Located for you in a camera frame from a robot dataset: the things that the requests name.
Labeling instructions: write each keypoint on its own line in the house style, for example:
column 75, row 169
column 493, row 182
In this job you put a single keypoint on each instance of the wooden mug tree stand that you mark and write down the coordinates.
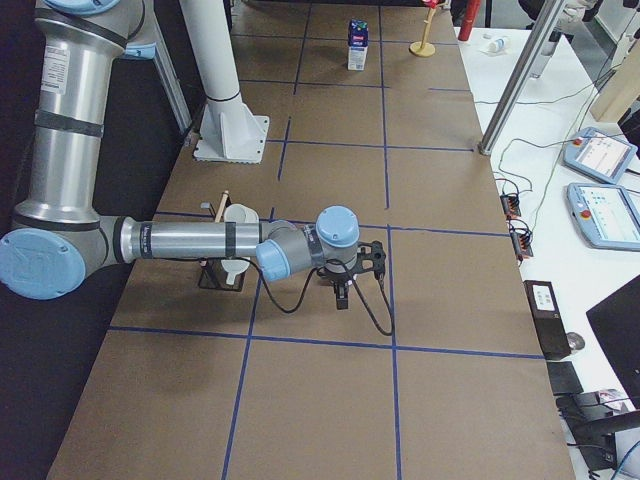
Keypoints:
column 423, row 48

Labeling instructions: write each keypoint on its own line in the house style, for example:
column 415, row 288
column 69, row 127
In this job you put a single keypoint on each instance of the aluminium frame post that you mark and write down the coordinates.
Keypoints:
column 544, row 25

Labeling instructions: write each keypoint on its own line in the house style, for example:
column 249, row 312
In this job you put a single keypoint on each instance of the small white blue bottle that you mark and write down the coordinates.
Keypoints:
column 497, row 46

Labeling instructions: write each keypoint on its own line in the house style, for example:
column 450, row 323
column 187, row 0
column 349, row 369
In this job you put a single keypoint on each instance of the teach pendant near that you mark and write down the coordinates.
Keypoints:
column 605, row 215

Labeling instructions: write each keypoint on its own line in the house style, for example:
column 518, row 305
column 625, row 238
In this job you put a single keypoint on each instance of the white mug lower rack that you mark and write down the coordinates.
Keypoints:
column 234, row 269

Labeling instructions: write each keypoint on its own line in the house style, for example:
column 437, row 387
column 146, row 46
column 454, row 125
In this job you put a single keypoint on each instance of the orange relay board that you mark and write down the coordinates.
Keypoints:
column 511, row 205
column 521, row 240

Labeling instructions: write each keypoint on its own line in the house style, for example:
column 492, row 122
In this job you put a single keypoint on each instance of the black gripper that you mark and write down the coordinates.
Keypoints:
column 336, row 276

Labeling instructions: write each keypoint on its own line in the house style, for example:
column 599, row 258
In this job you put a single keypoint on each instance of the wooden board on desk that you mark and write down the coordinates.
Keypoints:
column 617, row 96

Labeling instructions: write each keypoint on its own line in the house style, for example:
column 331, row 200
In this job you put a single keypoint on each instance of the orange relay board near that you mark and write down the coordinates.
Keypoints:
column 521, row 240

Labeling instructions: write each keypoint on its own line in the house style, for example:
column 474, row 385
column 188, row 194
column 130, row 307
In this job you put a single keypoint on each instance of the black monitor corner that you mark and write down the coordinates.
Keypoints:
column 615, row 323

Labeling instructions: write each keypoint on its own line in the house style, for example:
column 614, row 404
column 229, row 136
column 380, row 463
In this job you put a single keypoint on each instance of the teach pendant far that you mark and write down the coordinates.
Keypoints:
column 599, row 156

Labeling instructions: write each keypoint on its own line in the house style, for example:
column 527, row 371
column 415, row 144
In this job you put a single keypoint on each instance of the teach pendant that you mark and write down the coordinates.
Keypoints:
column 599, row 156
column 605, row 215

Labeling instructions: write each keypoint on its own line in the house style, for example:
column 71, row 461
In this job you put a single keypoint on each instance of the white mug upper rack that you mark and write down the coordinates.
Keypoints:
column 240, row 213

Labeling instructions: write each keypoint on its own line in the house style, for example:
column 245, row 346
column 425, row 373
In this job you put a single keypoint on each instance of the white mug rack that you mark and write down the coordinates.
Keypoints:
column 240, row 213
column 234, row 269

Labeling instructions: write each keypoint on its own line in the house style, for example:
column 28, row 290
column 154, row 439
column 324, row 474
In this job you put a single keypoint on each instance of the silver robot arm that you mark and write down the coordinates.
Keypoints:
column 57, row 239

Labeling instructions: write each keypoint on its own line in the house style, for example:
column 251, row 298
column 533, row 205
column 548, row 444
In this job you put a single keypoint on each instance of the blue white milk carton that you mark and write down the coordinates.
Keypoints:
column 358, row 40

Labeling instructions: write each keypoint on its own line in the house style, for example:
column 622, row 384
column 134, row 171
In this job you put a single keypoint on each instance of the white pedestal column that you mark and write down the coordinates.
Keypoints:
column 229, row 131

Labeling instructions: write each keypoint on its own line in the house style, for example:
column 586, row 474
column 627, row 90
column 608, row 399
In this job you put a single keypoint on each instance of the black box with label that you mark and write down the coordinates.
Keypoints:
column 547, row 319

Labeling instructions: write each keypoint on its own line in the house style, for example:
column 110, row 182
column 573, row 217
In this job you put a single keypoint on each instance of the black wire mug rack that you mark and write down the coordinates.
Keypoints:
column 212, row 274

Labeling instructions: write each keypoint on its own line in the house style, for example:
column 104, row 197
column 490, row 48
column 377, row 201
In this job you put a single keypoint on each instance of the orange relay board far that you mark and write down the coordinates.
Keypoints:
column 511, row 205

